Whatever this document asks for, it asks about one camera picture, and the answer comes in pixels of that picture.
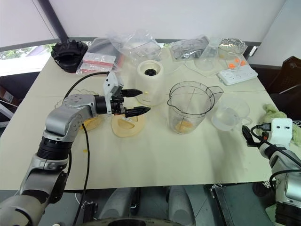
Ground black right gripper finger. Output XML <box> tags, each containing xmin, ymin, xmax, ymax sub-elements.
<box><xmin>242</xmin><ymin>125</ymin><xmax>261</xmax><ymax>147</ymax></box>

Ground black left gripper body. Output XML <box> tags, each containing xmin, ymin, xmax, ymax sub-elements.
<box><xmin>110</xmin><ymin>90</ymin><xmax>128</xmax><ymax>117</ymax></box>

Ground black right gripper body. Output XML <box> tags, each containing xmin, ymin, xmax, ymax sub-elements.
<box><xmin>254</xmin><ymin>122</ymin><xmax>272</xmax><ymax>141</ymax></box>

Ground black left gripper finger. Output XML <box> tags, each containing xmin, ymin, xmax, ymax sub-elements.
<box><xmin>124</xmin><ymin>106</ymin><xmax>151</xmax><ymax>119</ymax></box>
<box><xmin>122</xmin><ymin>88</ymin><xmax>143</xmax><ymax>99</ymax></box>

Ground beige blender jar lid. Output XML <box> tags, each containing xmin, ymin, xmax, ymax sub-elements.
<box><xmin>111</xmin><ymin>113</ymin><xmax>147</xmax><ymax>138</ymax></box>

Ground white blender base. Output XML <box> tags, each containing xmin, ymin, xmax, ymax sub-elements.
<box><xmin>135</xmin><ymin>60</ymin><xmax>166</xmax><ymax>107</ymax></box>

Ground orange segments in jar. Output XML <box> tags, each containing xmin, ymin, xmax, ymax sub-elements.
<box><xmin>174</xmin><ymin>120</ymin><xmax>197</xmax><ymax>133</ymax></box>

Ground clear plastic blender jar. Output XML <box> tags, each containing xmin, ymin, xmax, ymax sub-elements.
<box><xmin>166</xmin><ymin>81</ymin><xmax>224</xmax><ymax>136</ymax></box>

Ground green cloth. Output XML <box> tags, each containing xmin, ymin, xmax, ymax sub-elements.
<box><xmin>261</xmin><ymin>103</ymin><xmax>301</xmax><ymax>148</ymax></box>

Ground clear plastic lid cup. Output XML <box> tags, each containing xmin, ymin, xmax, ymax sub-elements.
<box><xmin>211</xmin><ymin>98</ymin><xmax>253</xmax><ymax>132</ymax></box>

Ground clear bag with plastic container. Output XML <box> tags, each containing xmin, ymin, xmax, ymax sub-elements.
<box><xmin>106</xmin><ymin>29</ymin><xmax>162</xmax><ymax>62</ymax></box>

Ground bag with red white packets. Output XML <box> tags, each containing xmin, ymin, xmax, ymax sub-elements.
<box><xmin>75</xmin><ymin>37</ymin><xmax>126</xmax><ymax>76</ymax></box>

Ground clear scalloped plate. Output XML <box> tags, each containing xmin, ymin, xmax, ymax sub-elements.
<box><xmin>55</xmin><ymin>88</ymin><xmax>104</xmax><ymax>131</ymax></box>

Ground black mesh chair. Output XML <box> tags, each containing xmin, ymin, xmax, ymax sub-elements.
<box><xmin>268</xmin><ymin>56</ymin><xmax>301</xmax><ymax>102</ymax></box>

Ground white power strip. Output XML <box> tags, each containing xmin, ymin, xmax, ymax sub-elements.
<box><xmin>217</xmin><ymin>68</ymin><xmax>259</xmax><ymax>86</ymax></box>

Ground small orange pieces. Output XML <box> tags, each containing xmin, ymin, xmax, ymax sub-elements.
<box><xmin>226</xmin><ymin>59</ymin><xmax>246</xmax><ymax>70</ymax></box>

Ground clear bag with dark parts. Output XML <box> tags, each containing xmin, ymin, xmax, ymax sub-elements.
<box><xmin>169</xmin><ymin>34</ymin><xmax>210</xmax><ymax>62</ymax></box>

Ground black ribbed basket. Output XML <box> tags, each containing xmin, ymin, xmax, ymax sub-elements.
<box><xmin>50</xmin><ymin>39</ymin><xmax>89</xmax><ymax>73</ymax></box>

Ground clear plastic bowl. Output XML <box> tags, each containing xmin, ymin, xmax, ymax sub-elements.
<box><xmin>193</xmin><ymin>56</ymin><xmax>218</xmax><ymax>72</ymax></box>

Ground crumpled foil bowl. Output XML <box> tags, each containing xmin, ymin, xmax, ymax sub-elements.
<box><xmin>218</xmin><ymin>37</ymin><xmax>248</xmax><ymax>55</ymax></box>

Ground small clear plastic bag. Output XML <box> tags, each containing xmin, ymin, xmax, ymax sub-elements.
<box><xmin>201</xmin><ymin>37</ymin><xmax>222</xmax><ymax>65</ymax></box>

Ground grey rounded shape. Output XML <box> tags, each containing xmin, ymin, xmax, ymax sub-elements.
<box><xmin>167</xmin><ymin>186</ymin><xmax>196</xmax><ymax>226</ymax></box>
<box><xmin>98</xmin><ymin>187</ymin><xmax>142</xmax><ymax>222</ymax></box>

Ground black pole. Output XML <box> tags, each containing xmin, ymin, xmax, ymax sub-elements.
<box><xmin>45</xmin><ymin>0</ymin><xmax>70</xmax><ymax>46</ymax></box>

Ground white and red box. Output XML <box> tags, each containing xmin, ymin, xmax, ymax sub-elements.
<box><xmin>0</xmin><ymin>84</ymin><xmax>20</xmax><ymax>122</ymax></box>

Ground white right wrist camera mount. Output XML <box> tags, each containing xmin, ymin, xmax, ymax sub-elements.
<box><xmin>269</xmin><ymin>118</ymin><xmax>293</xmax><ymax>147</ymax></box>

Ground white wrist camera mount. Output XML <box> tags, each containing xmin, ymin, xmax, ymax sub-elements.
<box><xmin>102</xmin><ymin>71</ymin><xmax>125</xmax><ymax>116</ymax></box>
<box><xmin>269</xmin><ymin>118</ymin><xmax>293</xmax><ymax>147</ymax></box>

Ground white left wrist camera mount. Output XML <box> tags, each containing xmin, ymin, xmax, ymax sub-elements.
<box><xmin>102</xmin><ymin>71</ymin><xmax>125</xmax><ymax>116</ymax></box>

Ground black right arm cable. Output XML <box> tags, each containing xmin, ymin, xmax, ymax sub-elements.
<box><xmin>250</xmin><ymin>125</ymin><xmax>301</xmax><ymax>189</ymax></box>

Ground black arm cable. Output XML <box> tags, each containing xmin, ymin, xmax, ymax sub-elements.
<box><xmin>250</xmin><ymin>125</ymin><xmax>301</xmax><ymax>189</ymax></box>
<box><xmin>63</xmin><ymin>71</ymin><xmax>111</xmax><ymax>226</ymax></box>

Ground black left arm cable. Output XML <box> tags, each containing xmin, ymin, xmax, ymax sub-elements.
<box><xmin>63</xmin><ymin>71</ymin><xmax>111</xmax><ymax>226</ymax></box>

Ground black metal frame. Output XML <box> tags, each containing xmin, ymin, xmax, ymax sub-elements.
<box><xmin>210</xmin><ymin>183</ymin><xmax>237</xmax><ymax>226</ymax></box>

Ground clear glass cup with handle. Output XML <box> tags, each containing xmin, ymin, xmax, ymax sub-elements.
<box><xmin>218</xmin><ymin>46</ymin><xmax>246</xmax><ymax>69</ymax></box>

